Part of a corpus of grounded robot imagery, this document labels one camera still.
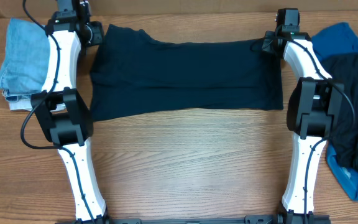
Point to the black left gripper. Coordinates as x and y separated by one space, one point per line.
98 28

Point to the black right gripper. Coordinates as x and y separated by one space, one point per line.
268 43

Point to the dark navy t-shirt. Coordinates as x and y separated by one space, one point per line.
135 74

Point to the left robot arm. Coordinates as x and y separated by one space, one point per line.
63 115

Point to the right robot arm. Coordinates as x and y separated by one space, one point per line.
313 111

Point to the bright blue shirt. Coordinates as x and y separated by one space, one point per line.
333 40

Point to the folded light blue jeans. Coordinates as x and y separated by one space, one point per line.
25 66

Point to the folded white cloth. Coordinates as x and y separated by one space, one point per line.
21 102

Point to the black t-shirt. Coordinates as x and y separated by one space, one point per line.
344 68

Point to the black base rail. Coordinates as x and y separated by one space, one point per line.
191 221

